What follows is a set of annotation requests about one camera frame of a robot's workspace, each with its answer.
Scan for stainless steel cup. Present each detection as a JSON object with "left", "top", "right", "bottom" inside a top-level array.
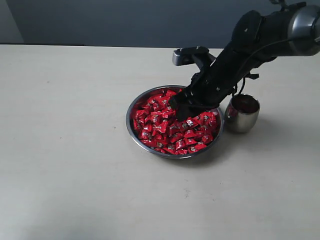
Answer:
[{"left": 224, "top": 93, "right": 260, "bottom": 134}]

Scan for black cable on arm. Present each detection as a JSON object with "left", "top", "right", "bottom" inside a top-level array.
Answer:
[{"left": 231, "top": 37, "right": 320, "bottom": 97}]

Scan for pile of red wrapped candies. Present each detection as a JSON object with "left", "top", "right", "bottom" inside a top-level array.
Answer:
[{"left": 131, "top": 88, "right": 218, "bottom": 156}]

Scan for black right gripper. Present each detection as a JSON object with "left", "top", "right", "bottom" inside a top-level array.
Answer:
[{"left": 168, "top": 47, "right": 255, "bottom": 122}]

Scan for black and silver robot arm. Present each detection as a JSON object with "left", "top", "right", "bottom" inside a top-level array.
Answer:
[{"left": 169, "top": 0, "right": 320, "bottom": 121}]

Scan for red candies inside cup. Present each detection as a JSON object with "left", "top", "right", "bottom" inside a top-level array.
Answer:
[{"left": 232, "top": 98, "right": 257, "bottom": 114}]

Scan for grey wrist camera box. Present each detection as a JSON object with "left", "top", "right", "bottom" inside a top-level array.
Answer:
[{"left": 172, "top": 46, "right": 212, "bottom": 68}]

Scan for round metal bowl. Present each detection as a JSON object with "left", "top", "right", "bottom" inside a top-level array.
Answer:
[{"left": 125, "top": 85, "right": 224, "bottom": 160}]

